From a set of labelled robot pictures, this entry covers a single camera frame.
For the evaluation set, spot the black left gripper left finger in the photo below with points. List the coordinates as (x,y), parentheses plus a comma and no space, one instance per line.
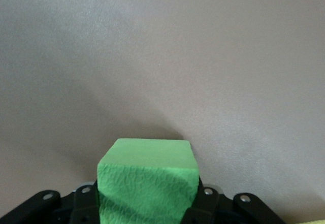
(50,208)

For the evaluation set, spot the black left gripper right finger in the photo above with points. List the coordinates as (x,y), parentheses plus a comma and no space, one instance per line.
(228,211)

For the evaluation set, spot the green foam block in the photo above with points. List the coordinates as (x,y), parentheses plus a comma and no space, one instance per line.
(147,170)

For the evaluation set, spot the yellow foam block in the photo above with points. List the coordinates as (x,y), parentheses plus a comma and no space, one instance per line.
(316,222)

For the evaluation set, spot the brown paper table cover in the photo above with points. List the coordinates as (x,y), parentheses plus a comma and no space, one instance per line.
(152,56)

